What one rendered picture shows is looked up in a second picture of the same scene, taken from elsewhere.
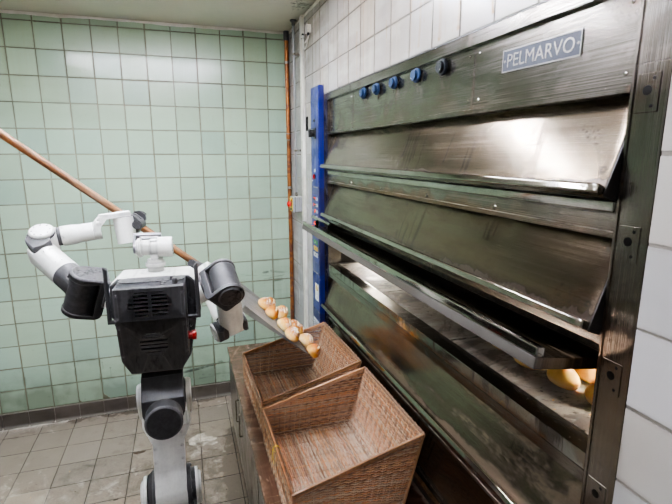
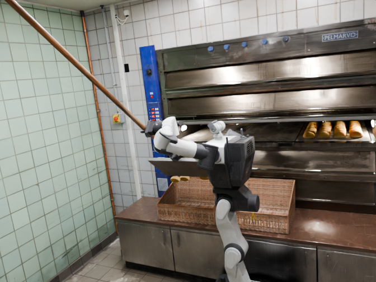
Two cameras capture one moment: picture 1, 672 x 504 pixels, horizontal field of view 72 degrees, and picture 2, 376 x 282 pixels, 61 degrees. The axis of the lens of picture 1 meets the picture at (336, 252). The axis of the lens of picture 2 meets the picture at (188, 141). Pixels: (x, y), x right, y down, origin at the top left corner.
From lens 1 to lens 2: 2.19 m
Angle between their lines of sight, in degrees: 44
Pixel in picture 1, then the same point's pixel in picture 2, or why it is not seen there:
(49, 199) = not seen: outside the picture
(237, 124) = (65, 72)
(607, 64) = (367, 40)
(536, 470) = (356, 159)
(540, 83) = (341, 45)
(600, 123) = (366, 55)
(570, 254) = (361, 91)
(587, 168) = (369, 66)
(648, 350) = not seen: outside the picture
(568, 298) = (366, 102)
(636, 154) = not seen: outside the picture
